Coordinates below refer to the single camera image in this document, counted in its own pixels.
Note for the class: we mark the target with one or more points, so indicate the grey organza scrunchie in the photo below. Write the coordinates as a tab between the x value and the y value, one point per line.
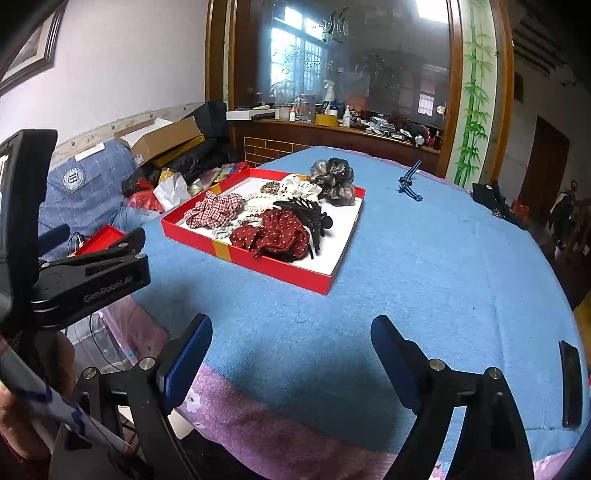
334	180

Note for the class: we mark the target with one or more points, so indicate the blue plaid cloth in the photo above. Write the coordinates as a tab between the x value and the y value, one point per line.
87	194

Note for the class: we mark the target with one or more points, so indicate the small white bottle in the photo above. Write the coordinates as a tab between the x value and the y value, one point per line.
346	116

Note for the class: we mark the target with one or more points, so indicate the clear plastic pitcher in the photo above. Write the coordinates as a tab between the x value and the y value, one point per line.
305	108

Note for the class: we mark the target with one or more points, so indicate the dark figurine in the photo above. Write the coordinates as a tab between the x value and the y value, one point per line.
570	203

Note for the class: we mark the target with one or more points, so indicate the red box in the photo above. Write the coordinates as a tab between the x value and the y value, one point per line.
99	240

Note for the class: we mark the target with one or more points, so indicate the red plastic bag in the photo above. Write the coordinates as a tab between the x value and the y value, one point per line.
143	199

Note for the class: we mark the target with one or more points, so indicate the red white-dotted scrunchie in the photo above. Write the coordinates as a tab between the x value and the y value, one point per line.
272	235

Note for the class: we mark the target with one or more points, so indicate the framed wall picture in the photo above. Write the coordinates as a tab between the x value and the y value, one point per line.
27	50

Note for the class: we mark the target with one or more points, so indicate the red plaid scrunchie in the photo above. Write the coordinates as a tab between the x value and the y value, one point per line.
214	210

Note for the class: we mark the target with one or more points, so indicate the flat white box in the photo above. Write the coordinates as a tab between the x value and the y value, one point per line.
244	114

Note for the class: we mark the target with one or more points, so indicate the black hair claw clip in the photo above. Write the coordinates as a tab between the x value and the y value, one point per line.
309	214

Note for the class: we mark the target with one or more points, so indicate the white dotted scrunchie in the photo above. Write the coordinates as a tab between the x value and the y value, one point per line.
302	187

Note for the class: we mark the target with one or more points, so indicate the wooden counter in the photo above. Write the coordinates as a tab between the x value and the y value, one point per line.
337	138

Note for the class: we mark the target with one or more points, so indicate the black rectangular bar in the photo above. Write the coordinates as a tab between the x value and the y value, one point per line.
570	383

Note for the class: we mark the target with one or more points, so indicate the black pouch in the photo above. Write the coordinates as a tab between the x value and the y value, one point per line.
496	198

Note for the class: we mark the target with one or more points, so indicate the white spray bottle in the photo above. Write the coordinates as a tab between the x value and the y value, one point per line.
328	94

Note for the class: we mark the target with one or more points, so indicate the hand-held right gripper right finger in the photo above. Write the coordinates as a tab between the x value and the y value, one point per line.
392	355

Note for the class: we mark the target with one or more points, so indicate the cardboard box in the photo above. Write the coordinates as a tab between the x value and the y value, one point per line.
161	134

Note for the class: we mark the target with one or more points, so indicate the purple floral sheet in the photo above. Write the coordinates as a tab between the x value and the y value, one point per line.
277	429

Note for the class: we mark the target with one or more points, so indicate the silver plastic bag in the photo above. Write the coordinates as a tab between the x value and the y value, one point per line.
171	189

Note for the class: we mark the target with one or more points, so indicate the person's left hand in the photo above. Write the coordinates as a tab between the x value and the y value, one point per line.
18	429

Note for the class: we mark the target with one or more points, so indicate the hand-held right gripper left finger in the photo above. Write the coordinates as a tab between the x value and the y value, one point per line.
189	355

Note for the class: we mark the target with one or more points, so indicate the red white jewelry tray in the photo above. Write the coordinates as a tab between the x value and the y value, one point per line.
341	230

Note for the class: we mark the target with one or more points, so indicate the colourful packet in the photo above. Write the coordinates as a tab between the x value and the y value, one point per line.
231	170

